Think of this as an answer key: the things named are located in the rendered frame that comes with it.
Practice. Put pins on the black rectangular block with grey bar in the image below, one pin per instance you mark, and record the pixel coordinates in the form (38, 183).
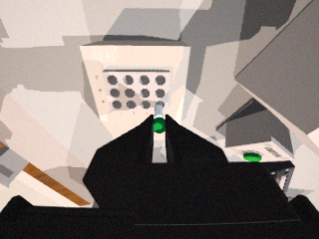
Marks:
(281, 171)

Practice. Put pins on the green-capped test tube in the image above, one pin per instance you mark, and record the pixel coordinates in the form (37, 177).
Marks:
(159, 121)

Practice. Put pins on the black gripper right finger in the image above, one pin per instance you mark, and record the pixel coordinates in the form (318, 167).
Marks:
(189, 146)

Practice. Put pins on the grey flat mat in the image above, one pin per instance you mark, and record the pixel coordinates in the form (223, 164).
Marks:
(42, 68)

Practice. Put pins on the cream block with round holes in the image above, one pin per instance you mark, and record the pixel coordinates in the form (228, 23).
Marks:
(128, 77)

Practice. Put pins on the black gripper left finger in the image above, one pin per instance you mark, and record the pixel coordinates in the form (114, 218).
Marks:
(131, 145)

